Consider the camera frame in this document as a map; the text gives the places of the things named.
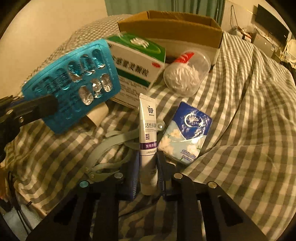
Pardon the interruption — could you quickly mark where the blue tissue pack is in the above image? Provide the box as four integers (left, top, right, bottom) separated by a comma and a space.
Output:
158, 102, 212, 165

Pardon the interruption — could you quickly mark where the blue pill blister pack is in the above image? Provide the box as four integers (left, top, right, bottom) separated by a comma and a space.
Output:
22, 39, 121, 134

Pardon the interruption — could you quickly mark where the beige tape roll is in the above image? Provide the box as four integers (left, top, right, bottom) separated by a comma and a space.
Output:
86, 102, 109, 126

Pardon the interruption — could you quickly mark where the white cream tube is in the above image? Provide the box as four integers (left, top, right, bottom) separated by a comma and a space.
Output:
139, 93, 158, 196

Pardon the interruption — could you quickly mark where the grey white checkered bedspread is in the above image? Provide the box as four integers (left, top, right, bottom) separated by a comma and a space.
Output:
2, 14, 296, 241

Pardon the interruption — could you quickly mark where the clear cotton swab container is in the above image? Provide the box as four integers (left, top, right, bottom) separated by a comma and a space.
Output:
163, 50, 211, 97

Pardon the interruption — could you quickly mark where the green white medicine box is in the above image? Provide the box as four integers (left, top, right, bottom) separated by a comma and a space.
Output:
105, 33, 166, 109

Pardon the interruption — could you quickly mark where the brown cardboard box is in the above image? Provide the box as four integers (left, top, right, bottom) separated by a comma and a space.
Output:
117, 10, 223, 67

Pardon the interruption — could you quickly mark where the grey mini fridge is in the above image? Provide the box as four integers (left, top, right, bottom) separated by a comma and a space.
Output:
252, 33, 275, 58

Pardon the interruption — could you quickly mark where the green curtain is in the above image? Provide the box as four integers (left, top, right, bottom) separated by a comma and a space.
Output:
105, 0, 226, 25

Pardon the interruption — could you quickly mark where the black wall television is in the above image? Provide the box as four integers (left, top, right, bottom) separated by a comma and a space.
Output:
255, 4, 289, 45

